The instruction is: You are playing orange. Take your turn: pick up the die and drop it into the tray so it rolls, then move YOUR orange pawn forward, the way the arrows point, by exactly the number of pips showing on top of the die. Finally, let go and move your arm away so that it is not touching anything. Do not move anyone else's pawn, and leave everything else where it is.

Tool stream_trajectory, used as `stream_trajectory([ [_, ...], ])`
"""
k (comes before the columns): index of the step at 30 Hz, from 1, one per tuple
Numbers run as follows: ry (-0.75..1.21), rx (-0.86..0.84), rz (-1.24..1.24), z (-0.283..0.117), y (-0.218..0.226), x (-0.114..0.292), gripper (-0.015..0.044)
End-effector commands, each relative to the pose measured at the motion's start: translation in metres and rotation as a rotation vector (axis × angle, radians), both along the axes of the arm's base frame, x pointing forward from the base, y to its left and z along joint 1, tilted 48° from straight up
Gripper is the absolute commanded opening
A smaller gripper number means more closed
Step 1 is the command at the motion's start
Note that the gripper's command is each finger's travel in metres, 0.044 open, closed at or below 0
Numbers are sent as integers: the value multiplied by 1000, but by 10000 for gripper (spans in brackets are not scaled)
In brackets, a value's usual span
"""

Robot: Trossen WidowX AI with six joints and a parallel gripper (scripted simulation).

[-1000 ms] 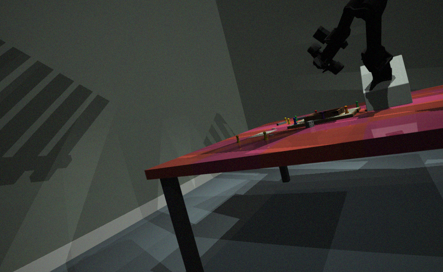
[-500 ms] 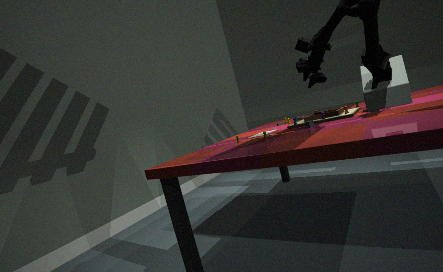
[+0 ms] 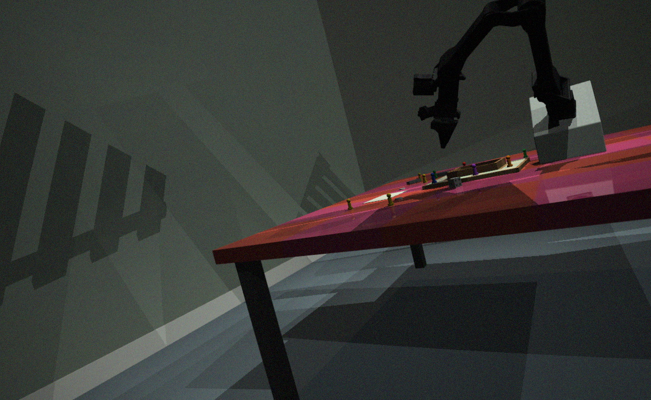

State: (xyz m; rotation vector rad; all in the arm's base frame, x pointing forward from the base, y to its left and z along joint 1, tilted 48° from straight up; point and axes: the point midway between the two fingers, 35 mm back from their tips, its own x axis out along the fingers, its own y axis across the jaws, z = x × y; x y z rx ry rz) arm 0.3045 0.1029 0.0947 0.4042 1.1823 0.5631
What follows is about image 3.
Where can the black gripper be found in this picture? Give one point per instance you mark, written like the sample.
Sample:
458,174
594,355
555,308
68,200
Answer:
445,123

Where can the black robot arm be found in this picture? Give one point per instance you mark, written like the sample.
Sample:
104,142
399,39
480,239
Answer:
549,87

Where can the grey die with black pips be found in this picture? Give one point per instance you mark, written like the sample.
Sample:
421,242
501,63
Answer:
454,182

